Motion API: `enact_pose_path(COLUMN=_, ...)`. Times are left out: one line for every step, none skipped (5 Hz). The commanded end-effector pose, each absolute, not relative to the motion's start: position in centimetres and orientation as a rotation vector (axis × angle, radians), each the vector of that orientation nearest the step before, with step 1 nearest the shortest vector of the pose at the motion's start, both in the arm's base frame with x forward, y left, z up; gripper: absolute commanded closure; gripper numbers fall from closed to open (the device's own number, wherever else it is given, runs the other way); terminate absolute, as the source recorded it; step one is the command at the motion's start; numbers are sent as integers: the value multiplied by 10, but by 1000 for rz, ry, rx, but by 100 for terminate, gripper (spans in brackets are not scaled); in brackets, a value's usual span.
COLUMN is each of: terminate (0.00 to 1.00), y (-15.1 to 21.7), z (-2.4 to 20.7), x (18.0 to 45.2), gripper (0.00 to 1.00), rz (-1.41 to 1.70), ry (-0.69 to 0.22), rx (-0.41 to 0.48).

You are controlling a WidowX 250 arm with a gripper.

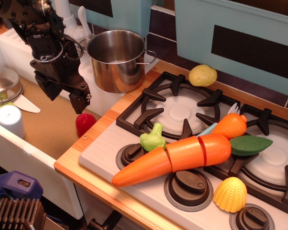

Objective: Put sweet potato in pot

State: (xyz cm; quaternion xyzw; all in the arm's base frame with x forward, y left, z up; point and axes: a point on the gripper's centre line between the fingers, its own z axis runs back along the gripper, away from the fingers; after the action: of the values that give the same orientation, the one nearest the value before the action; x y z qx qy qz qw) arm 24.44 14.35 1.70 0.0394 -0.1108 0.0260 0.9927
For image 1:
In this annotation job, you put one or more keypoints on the yellow toy potato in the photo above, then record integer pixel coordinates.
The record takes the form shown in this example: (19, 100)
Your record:
(202, 76)

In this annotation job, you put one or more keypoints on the stainless steel pot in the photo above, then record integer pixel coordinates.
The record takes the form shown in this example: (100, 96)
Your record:
(118, 58)

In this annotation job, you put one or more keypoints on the white toy sink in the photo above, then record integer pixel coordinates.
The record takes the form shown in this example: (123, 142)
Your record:
(51, 132)

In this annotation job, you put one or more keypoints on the white plastic knife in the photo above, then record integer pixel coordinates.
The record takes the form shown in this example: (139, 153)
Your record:
(24, 104)

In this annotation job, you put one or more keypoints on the light blue plastic utensil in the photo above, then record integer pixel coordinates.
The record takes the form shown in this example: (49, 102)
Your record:
(208, 130)

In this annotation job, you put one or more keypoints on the light blue left cabinet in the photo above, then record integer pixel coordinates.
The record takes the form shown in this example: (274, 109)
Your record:
(102, 15)

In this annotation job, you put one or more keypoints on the red toy sweet potato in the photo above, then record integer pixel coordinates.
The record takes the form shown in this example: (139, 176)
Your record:
(83, 123)

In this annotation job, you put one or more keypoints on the white toy faucet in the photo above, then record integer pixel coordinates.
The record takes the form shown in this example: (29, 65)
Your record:
(81, 33)

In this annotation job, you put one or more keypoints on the left stove knob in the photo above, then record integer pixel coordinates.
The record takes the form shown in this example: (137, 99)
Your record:
(129, 154)

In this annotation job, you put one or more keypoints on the black ribbed heat sink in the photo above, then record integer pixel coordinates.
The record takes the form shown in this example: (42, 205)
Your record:
(21, 214)

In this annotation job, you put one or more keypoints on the large orange toy carrot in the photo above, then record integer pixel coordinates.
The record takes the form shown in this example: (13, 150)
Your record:
(184, 154)

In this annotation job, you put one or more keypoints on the right stove knob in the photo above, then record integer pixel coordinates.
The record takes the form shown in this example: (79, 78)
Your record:
(251, 217)

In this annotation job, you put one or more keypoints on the stove knob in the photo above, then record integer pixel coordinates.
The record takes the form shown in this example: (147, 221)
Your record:
(251, 217)
(129, 154)
(188, 190)

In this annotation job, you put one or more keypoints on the green toy broccoli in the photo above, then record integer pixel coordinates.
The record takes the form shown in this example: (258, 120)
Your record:
(154, 139)

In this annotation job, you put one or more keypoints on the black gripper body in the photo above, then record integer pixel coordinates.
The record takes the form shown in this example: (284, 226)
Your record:
(58, 60)

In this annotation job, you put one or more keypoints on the white plastic cup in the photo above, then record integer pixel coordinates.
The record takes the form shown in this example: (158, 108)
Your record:
(12, 120)

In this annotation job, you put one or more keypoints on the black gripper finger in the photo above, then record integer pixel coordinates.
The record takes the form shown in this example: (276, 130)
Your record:
(50, 89)
(79, 101)

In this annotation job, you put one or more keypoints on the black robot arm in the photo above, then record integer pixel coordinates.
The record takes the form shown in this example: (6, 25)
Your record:
(32, 17)

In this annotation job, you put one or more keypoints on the black oven door handle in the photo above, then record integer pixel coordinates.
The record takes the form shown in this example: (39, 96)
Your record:
(109, 224)

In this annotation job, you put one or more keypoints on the black right burner grate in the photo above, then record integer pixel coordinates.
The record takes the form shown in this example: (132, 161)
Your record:
(265, 174)

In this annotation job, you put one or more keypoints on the middle stove knob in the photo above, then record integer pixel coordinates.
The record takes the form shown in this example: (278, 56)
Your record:
(188, 190)

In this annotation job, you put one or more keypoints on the small orange toy carrot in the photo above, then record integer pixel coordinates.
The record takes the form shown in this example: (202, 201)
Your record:
(231, 126)

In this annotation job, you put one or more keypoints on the yellow toy corn piece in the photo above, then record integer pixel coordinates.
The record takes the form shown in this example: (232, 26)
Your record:
(231, 195)

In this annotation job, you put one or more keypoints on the blue clamp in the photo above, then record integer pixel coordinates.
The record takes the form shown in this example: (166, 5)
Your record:
(17, 185)

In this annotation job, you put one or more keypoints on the metal bowl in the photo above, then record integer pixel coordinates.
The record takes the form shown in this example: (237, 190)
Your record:
(10, 86)

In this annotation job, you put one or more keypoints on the white plastic fork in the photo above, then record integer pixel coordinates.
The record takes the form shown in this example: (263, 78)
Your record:
(235, 109)

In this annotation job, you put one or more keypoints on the white toy stove top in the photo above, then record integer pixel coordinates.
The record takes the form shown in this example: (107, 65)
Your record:
(100, 158)

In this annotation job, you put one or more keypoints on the green felt leaf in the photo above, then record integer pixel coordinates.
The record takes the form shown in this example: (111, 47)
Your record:
(249, 145)

